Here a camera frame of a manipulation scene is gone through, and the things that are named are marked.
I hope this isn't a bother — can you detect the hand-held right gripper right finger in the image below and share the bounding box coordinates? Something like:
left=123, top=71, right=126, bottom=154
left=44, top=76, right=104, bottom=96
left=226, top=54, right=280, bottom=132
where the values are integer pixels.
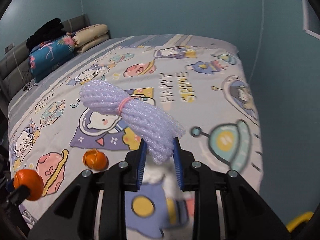
left=172, top=137, right=292, bottom=240

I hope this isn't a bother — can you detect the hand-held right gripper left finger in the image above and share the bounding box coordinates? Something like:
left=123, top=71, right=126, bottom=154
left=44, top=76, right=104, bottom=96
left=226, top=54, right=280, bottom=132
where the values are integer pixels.
left=27, top=138, right=148, bottom=240

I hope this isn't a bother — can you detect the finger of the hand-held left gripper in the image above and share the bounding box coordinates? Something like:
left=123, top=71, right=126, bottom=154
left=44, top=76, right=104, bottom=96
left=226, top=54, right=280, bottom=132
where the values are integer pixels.
left=5, top=179, right=32, bottom=207

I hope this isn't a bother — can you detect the orange mandarin fruit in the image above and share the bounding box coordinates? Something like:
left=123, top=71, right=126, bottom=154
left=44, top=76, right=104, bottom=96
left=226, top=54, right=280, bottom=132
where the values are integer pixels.
left=13, top=169, right=45, bottom=201

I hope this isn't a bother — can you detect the purple foam net bundle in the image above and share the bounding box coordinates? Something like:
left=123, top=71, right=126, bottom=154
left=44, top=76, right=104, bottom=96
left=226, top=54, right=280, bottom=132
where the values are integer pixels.
left=79, top=80, right=186, bottom=165

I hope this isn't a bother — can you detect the orange tangerine on bed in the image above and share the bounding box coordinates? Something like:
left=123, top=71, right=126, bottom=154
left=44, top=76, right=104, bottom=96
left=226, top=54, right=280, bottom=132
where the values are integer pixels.
left=83, top=149, right=109, bottom=171

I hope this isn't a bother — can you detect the pink rubber band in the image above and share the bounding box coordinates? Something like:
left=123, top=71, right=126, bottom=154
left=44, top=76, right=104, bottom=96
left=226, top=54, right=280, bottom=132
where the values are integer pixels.
left=117, top=97, right=133, bottom=116

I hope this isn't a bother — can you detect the cartoon printed bedsheet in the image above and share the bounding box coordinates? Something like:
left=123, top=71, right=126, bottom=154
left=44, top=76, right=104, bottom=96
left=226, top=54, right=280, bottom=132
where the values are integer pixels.
left=7, top=34, right=263, bottom=240

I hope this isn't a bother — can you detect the grey padded headboard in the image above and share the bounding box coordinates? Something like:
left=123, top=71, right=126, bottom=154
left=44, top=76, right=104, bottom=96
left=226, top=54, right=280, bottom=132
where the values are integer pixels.
left=0, top=14, right=90, bottom=102

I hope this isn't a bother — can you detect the beige pillow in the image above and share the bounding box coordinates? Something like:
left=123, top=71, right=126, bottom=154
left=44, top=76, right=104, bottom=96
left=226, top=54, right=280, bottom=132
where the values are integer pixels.
left=72, top=24, right=109, bottom=43
left=75, top=35, right=110, bottom=54

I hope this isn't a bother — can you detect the yellow object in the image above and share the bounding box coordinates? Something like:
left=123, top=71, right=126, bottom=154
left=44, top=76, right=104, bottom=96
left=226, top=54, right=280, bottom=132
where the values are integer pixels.
left=286, top=211, right=315, bottom=233

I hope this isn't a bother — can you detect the blue floral pillow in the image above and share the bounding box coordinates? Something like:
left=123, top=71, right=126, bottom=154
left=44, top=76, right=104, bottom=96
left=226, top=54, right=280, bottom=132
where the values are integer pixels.
left=28, top=35, right=76, bottom=83

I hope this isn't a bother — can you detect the black clothing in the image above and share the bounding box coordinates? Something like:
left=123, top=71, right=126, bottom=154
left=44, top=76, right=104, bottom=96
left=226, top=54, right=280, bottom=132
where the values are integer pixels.
left=26, top=18, right=63, bottom=50

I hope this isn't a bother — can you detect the black cable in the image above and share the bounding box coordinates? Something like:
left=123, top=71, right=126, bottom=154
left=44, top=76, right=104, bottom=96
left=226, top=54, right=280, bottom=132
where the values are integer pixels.
left=21, top=67, right=36, bottom=92

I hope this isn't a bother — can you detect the white wall cable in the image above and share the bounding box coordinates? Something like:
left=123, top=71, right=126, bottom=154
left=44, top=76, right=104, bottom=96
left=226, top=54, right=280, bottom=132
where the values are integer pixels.
left=251, top=0, right=266, bottom=81

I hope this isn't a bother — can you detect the white window frame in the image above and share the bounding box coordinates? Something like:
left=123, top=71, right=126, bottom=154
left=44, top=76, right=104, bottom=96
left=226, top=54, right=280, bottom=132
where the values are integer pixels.
left=301, top=0, right=320, bottom=41

